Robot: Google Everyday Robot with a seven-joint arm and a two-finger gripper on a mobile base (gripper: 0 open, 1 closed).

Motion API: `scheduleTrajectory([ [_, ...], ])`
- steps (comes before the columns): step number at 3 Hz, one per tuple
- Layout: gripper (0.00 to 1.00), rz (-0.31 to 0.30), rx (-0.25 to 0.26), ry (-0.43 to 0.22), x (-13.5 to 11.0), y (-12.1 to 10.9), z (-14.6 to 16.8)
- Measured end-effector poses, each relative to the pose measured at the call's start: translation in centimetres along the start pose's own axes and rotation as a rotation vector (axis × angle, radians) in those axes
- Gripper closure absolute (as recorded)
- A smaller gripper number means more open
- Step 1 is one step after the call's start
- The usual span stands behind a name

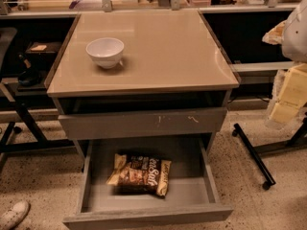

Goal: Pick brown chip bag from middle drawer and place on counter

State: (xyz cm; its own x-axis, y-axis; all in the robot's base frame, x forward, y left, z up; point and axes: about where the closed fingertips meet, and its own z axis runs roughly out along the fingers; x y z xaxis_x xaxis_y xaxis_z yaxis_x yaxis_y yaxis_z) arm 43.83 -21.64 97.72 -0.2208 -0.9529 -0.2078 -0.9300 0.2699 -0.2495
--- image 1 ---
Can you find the white bowl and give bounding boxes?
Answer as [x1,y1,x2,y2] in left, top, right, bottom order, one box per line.
[85,37,124,69]

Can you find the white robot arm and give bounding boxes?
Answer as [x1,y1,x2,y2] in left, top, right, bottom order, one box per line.
[269,0,307,124]

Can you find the black desk frame left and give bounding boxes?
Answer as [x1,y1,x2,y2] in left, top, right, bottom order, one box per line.
[0,27,74,166]

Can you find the white shoe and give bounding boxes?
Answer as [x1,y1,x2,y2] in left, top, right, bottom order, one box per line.
[0,200,30,230]

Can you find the black box with label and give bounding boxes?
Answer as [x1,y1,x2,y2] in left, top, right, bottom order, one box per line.
[25,41,61,60]

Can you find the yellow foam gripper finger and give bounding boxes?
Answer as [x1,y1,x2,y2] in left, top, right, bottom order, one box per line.
[269,63,307,124]

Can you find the grey drawer cabinet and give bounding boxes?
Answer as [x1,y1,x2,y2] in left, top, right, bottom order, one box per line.
[48,10,239,156]

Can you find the black wheeled stand base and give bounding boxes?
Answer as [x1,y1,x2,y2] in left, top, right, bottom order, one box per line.
[232,114,307,190]

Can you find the brown chip bag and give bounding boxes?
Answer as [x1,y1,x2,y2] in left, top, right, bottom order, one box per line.
[106,153,172,197]

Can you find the closed grey top drawer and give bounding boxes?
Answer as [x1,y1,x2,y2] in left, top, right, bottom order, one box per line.
[59,107,227,140]

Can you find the open grey middle drawer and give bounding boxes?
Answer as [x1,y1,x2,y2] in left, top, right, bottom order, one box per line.
[63,135,232,230]

